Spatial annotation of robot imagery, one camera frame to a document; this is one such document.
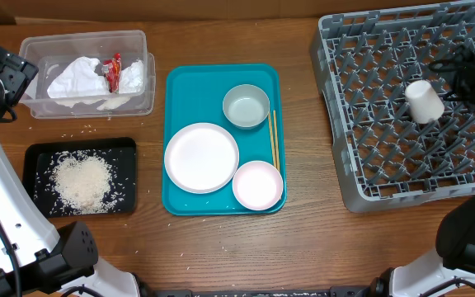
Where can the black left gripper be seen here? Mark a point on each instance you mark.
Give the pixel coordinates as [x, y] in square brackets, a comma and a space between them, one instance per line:
[16, 73]

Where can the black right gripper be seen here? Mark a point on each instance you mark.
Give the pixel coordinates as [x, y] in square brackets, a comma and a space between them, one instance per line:
[449, 65]

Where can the white cup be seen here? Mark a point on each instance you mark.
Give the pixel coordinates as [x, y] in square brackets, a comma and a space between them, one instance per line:
[425, 104]

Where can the white napkin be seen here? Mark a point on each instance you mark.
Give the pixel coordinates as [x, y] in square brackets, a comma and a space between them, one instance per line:
[79, 79]
[131, 80]

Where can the red sauce packet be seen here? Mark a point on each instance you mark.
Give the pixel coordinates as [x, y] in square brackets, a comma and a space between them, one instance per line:
[111, 70]

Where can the pile of white rice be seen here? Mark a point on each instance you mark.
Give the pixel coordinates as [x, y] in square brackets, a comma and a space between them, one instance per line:
[84, 182]

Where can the large white plate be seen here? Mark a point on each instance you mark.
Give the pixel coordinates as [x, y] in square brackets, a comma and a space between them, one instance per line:
[201, 158]

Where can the grey-green bowl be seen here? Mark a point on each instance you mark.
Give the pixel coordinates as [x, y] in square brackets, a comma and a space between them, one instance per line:
[246, 106]

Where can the small pink bowl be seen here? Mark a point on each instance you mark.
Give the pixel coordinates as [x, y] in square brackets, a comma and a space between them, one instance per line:
[257, 185]

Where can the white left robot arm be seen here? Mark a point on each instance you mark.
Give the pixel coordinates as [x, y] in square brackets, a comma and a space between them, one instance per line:
[34, 255]

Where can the clear plastic waste bin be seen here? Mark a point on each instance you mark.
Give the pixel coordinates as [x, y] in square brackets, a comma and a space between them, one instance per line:
[52, 54]

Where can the grey dishwasher rack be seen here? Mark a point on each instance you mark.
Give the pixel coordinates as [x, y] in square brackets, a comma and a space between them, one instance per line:
[363, 62]

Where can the black food waste tray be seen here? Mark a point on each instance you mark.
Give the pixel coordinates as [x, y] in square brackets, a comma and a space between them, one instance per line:
[41, 152]

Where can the white napkin in bin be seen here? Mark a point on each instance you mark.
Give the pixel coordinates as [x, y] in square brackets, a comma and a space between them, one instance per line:
[131, 80]

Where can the teal serving tray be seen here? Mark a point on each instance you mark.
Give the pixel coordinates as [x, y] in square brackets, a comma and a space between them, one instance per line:
[194, 94]

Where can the right wooden chopstick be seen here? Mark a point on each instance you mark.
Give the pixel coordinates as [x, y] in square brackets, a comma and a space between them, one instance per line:
[276, 140]

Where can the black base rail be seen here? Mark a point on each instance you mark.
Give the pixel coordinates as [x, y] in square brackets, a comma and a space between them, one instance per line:
[335, 291]

